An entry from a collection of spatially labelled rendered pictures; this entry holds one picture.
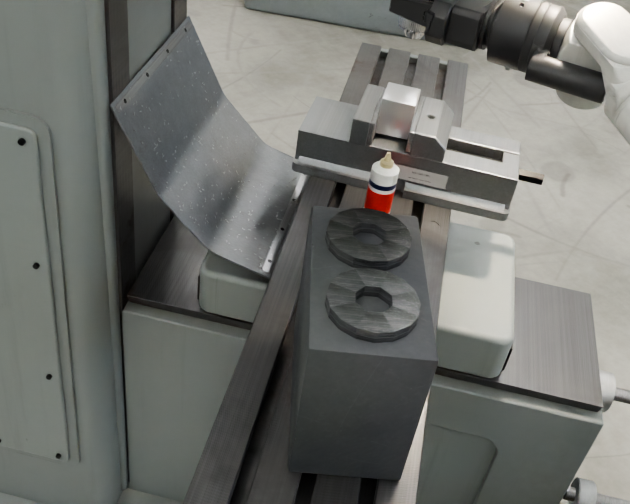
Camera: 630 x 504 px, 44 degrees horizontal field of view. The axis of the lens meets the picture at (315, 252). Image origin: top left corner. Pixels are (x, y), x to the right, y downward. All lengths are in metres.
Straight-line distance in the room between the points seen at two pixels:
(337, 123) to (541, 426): 0.58
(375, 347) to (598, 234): 2.35
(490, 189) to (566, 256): 1.64
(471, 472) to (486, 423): 0.14
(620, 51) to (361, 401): 0.49
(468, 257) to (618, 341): 1.32
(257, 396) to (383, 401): 0.20
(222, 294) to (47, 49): 0.45
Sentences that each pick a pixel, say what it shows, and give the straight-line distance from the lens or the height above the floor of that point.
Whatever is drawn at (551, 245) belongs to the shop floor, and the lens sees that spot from 2.88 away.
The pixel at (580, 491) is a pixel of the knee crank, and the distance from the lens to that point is 1.45.
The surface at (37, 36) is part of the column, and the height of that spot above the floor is 1.18.
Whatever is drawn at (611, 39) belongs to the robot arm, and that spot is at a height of 1.28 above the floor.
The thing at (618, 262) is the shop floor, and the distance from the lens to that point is 2.93.
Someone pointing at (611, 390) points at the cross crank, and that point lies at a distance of 1.45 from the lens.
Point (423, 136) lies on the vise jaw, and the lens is 1.19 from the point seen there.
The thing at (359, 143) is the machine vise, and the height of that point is 1.00.
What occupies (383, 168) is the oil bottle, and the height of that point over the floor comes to 1.01.
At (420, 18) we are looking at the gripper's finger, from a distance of 1.05.
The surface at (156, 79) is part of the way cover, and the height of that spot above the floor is 1.06.
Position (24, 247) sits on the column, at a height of 0.85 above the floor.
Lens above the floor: 1.62
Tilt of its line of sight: 39 degrees down
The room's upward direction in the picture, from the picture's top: 9 degrees clockwise
